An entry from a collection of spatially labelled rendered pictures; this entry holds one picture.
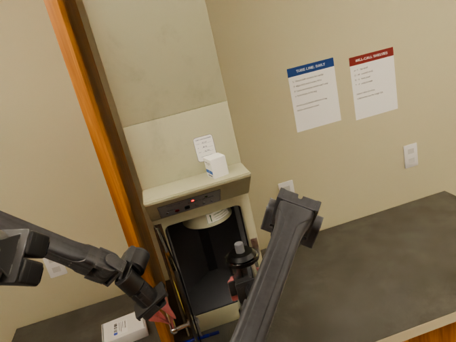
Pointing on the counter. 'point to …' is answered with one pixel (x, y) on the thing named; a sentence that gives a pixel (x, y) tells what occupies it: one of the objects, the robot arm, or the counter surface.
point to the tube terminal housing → (162, 155)
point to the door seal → (182, 285)
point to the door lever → (175, 325)
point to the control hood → (197, 188)
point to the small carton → (216, 165)
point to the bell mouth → (207, 220)
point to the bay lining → (204, 247)
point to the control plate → (189, 203)
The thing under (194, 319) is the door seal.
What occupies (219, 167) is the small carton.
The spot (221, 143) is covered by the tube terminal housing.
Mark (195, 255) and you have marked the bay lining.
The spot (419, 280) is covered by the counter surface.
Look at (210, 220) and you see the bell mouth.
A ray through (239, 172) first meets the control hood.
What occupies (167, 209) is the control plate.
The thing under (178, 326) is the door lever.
